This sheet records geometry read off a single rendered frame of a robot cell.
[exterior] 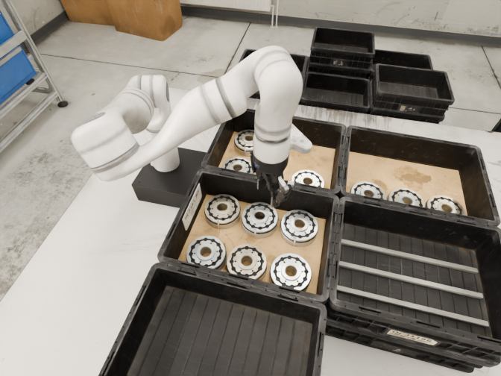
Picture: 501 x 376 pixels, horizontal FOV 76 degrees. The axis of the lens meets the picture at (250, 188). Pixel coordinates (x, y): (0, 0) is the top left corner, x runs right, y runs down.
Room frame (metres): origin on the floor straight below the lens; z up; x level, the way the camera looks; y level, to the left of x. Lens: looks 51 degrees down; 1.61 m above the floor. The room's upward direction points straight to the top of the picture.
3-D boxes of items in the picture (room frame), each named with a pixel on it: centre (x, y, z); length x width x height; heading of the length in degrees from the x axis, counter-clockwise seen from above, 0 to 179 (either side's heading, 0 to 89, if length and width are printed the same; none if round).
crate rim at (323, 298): (0.43, -0.01, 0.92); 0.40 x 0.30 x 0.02; 75
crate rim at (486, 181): (0.62, -0.47, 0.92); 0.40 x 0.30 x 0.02; 75
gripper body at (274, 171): (0.47, -0.04, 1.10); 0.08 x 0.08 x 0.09
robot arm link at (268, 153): (0.48, -0.06, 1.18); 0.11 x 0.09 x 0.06; 120
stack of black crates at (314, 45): (2.06, -0.61, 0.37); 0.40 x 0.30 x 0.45; 77
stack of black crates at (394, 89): (1.58, -0.91, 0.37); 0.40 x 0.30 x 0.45; 77
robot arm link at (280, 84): (0.46, -0.04, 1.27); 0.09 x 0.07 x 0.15; 13
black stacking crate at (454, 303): (0.32, -0.40, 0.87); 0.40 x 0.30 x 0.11; 75
